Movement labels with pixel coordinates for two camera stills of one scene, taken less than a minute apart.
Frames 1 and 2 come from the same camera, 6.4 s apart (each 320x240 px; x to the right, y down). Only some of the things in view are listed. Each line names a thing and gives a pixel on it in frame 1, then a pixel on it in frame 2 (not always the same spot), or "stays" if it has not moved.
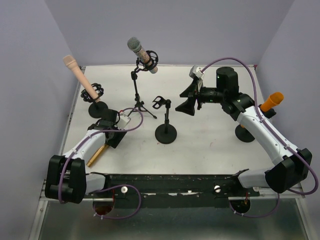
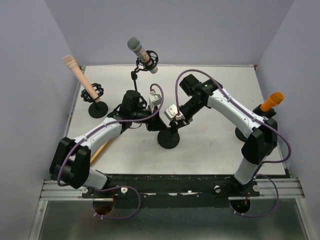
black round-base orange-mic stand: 242,134 stays
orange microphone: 274,99 stays
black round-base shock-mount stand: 96,108 stays
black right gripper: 187,106 -> 184,122
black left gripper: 115,142 -> 156,123
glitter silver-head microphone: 134,45 stays
